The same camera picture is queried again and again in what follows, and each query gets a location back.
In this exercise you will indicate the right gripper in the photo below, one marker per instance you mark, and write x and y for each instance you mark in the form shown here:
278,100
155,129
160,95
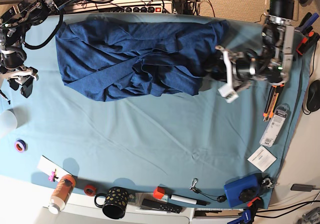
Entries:
23,77

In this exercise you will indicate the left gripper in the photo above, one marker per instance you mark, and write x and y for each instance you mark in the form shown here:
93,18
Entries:
220,64

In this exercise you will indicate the dark blue t-shirt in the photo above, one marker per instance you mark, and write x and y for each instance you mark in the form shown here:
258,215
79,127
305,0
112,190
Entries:
112,60

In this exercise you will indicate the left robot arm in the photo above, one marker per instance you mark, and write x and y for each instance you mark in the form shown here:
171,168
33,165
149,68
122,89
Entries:
274,63

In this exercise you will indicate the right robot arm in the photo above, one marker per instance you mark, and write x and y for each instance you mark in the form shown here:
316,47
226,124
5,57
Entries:
14,24

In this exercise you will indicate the translucent plastic cup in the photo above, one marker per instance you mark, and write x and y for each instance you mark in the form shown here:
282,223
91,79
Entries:
8,123

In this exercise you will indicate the orange black utility knife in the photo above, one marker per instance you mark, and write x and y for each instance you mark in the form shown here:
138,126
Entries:
272,99

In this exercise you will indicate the purple tape roll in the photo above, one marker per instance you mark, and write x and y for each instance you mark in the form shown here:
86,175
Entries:
20,146

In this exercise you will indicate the clear blister pack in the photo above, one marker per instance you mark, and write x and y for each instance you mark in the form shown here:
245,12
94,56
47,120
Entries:
274,126

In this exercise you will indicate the white paper sheet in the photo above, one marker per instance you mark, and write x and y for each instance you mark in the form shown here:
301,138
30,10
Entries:
47,166

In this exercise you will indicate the light blue table cloth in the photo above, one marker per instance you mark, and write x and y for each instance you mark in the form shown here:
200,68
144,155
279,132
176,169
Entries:
138,142

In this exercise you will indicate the orange black clamp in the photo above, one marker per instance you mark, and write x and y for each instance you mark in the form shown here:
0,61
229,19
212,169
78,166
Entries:
307,42

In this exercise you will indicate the blue spring clamp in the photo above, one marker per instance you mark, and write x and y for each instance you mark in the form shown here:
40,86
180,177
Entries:
307,21

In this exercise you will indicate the black computer mouse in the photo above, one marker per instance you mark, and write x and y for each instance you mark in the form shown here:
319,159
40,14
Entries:
313,99

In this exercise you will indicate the white power strip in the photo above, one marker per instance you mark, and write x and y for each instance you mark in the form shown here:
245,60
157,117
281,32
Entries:
138,6

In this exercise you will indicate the white paper card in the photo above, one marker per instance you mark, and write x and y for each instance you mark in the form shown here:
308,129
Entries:
262,159

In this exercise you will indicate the pink small toy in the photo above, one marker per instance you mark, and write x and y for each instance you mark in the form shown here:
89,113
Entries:
53,176

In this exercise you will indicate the orange supplement bottle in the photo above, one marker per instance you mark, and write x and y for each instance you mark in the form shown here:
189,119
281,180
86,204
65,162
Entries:
61,194

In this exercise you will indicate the metal carabiner keyring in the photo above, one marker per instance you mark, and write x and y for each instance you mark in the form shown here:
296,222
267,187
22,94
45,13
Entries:
268,183

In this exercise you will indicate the blue box with knob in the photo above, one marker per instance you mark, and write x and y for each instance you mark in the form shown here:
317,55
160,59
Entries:
243,190

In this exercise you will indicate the red tape roll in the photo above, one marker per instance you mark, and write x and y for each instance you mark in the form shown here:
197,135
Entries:
90,190

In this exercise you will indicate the white marker pen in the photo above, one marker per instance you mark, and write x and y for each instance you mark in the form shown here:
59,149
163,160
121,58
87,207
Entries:
187,200

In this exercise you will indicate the orange red cube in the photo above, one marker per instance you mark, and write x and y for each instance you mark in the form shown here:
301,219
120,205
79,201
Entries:
159,193

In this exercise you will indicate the black adapter block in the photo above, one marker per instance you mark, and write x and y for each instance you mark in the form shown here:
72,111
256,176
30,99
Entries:
302,187

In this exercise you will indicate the blue orange bottom clamp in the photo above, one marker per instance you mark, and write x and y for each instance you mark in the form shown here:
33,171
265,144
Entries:
248,215

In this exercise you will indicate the black mug gold dots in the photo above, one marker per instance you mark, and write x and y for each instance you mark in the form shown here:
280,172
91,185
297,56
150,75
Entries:
115,202

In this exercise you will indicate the black remote control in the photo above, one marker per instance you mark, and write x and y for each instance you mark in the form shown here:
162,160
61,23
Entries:
161,206

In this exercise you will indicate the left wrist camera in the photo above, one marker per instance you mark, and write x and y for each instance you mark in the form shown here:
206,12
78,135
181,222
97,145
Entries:
228,93

